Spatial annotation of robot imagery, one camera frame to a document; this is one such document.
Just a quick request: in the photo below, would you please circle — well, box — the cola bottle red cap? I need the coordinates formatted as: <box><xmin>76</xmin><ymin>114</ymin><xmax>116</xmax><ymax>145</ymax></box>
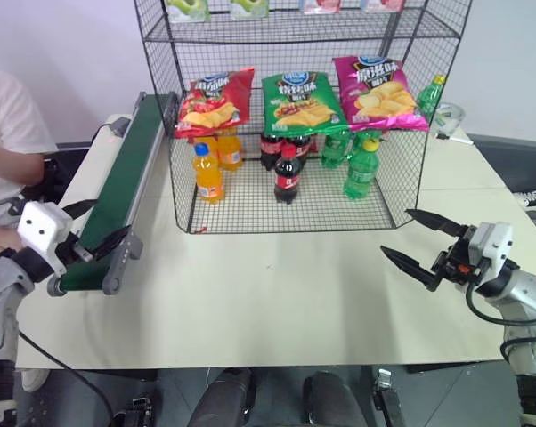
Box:
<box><xmin>273</xmin><ymin>142</ymin><xmax>304</xmax><ymax>205</ymax></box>

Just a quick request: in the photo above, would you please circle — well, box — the orange soda bottle blue cap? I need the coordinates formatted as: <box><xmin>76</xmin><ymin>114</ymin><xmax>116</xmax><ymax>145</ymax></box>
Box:
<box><xmin>191</xmin><ymin>142</ymin><xmax>226</xmax><ymax>205</ymax></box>

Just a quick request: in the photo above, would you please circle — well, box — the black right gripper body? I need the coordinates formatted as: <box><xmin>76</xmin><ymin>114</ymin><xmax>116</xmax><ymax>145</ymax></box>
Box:
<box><xmin>430</xmin><ymin>225</ymin><xmax>485</xmax><ymax>286</ymax></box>

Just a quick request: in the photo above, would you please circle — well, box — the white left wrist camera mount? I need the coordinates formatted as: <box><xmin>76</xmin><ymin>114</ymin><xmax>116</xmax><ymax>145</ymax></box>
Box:
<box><xmin>17</xmin><ymin>200</ymin><xmax>76</xmax><ymax>273</ymax></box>

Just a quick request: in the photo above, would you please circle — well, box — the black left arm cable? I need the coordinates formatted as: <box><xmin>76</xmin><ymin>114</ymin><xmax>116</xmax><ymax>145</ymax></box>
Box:
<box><xmin>16</xmin><ymin>327</ymin><xmax>116</xmax><ymax>422</ymax></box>

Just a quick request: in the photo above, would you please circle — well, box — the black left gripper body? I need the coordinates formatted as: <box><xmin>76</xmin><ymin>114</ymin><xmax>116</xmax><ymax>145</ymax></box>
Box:
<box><xmin>56</xmin><ymin>233</ymin><xmax>94</xmax><ymax>269</ymax></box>

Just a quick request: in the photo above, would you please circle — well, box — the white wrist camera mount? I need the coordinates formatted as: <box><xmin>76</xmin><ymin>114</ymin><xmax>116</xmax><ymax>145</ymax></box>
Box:
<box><xmin>467</xmin><ymin>222</ymin><xmax>515</xmax><ymax>272</ymax></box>
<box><xmin>17</xmin><ymin>200</ymin><xmax>76</xmax><ymax>273</ymax></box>

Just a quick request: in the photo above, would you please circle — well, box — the black wire mesh rack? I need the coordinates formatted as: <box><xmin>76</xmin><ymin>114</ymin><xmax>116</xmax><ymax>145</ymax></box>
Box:
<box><xmin>133</xmin><ymin>0</ymin><xmax>474</xmax><ymax>235</ymax></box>

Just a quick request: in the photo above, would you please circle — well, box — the green conveyor belt grey frame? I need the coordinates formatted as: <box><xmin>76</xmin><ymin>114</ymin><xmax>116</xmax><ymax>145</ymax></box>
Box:
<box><xmin>46</xmin><ymin>91</ymin><xmax>181</xmax><ymax>297</ymax></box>

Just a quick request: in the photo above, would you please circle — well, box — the magenta potato chips bag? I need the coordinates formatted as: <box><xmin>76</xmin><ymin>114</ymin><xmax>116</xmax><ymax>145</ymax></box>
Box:
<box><xmin>332</xmin><ymin>55</ymin><xmax>430</xmax><ymax>133</ymax></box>

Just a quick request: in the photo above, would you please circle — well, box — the dark rounded shape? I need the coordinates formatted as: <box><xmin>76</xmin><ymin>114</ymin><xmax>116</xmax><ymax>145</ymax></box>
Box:
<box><xmin>302</xmin><ymin>370</ymin><xmax>363</xmax><ymax>427</ymax></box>
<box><xmin>191</xmin><ymin>367</ymin><xmax>256</xmax><ymax>427</ymax></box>

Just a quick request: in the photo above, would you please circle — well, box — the white marker pen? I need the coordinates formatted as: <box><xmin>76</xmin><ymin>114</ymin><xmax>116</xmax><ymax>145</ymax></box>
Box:
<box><xmin>435</xmin><ymin>132</ymin><xmax>475</xmax><ymax>147</ymax></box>

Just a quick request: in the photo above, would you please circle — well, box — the red potato chips bag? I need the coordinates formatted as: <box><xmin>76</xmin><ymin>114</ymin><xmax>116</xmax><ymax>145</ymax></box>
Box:
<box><xmin>174</xmin><ymin>67</ymin><xmax>256</xmax><ymax>140</ymax></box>

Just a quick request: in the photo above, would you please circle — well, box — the green soda bottle yellow cap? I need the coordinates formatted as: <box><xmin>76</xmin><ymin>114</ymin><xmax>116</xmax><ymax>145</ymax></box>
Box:
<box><xmin>342</xmin><ymin>137</ymin><xmax>381</xmax><ymax>203</ymax></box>

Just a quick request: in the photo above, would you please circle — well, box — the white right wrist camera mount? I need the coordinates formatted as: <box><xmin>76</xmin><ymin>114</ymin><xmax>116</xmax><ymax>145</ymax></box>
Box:
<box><xmin>467</xmin><ymin>222</ymin><xmax>515</xmax><ymax>272</ymax></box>

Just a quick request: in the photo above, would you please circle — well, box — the green snack box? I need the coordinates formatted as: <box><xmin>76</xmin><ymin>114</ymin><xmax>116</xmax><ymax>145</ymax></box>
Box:
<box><xmin>230</xmin><ymin>0</ymin><xmax>270</xmax><ymax>20</ymax></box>
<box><xmin>165</xmin><ymin>0</ymin><xmax>212</xmax><ymax>24</ymax></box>

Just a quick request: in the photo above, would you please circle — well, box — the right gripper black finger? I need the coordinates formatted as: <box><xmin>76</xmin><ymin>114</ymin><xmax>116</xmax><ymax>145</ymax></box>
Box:
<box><xmin>404</xmin><ymin>208</ymin><xmax>466</xmax><ymax>239</ymax></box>
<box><xmin>380</xmin><ymin>246</ymin><xmax>443</xmax><ymax>293</ymax></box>

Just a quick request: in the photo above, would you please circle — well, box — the pink snack box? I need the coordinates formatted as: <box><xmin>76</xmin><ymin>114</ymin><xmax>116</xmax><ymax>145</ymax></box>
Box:
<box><xmin>360</xmin><ymin>0</ymin><xmax>407</xmax><ymax>12</ymax></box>
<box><xmin>297</xmin><ymin>0</ymin><xmax>343</xmax><ymax>12</ymax></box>

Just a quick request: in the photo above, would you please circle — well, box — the green potato chips bag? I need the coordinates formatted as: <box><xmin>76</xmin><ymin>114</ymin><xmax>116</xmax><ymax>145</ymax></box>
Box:
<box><xmin>261</xmin><ymin>70</ymin><xmax>352</xmax><ymax>137</ymax></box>

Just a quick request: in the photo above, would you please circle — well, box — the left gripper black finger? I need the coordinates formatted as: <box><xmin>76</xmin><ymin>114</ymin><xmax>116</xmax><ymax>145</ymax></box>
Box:
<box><xmin>92</xmin><ymin>225</ymin><xmax>134</xmax><ymax>262</ymax></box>
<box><xmin>61</xmin><ymin>199</ymin><xmax>98</xmax><ymax>220</ymax></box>

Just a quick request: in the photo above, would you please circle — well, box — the person in white shirt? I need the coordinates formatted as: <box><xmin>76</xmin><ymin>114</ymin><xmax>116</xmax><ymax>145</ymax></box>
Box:
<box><xmin>0</xmin><ymin>57</ymin><xmax>60</xmax><ymax>264</ymax></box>

